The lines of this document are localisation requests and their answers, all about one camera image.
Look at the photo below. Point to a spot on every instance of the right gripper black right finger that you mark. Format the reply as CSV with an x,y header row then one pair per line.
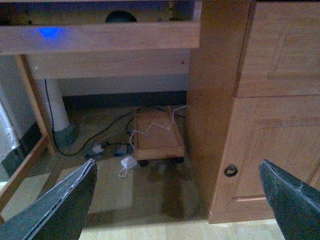
x,y
295,204

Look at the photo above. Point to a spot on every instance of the wooden rolling cart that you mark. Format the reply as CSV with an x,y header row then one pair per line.
x,y
156,136

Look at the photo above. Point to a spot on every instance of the dark grey computer mouse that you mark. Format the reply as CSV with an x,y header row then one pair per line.
x,y
120,16

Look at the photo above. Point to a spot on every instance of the power strip on floor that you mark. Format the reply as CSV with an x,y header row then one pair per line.
x,y
98,149

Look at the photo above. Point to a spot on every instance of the black ring door pull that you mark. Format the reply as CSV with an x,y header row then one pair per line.
x,y
231,171

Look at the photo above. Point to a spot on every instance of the wooden keyboard tray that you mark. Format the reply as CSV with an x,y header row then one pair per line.
x,y
70,26

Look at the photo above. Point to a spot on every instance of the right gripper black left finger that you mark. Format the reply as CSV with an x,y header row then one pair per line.
x,y
60,213

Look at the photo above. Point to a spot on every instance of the white pipe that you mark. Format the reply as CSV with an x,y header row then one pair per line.
x,y
51,95

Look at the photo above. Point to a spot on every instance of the white face mask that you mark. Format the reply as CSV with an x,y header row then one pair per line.
x,y
127,163

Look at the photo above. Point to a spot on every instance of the wooden desk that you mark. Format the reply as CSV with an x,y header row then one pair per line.
x,y
247,49

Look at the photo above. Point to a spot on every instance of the wooden cabinet door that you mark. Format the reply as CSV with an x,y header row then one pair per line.
x,y
285,131

